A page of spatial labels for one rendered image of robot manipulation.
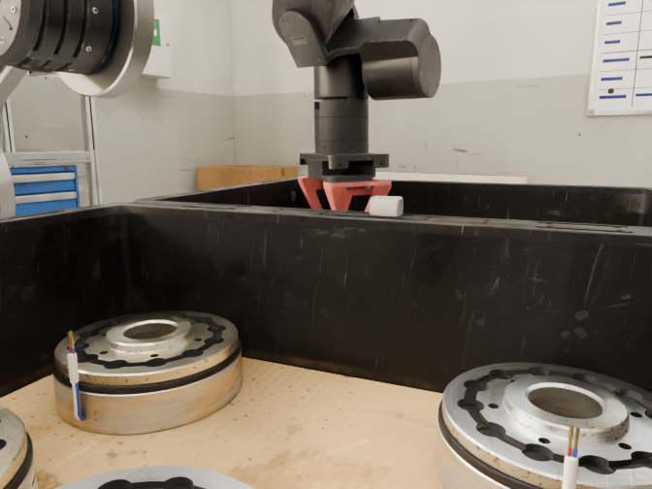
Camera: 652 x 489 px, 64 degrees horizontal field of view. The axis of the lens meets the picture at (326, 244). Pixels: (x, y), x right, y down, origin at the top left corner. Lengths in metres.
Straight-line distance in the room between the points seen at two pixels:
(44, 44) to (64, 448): 0.50
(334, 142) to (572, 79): 2.75
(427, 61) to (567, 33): 2.77
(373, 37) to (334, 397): 0.33
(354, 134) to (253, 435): 0.34
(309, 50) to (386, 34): 0.07
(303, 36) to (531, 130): 2.79
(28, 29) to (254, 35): 3.57
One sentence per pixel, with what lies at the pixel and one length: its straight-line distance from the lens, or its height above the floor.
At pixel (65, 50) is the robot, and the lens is 0.72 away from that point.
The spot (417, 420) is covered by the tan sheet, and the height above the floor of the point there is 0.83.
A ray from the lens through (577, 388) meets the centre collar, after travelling 0.27.
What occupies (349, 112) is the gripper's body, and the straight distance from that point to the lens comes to 0.54.
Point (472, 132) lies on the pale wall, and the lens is 3.33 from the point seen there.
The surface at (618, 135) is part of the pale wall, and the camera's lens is 3.19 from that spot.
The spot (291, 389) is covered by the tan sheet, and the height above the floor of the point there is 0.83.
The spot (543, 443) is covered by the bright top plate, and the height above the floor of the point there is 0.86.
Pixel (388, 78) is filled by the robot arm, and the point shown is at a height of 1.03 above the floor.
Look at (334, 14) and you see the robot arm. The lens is 0.50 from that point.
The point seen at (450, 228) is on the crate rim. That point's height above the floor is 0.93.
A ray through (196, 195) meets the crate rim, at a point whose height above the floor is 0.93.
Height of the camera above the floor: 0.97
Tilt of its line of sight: 11 degrees down
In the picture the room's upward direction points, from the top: straight up
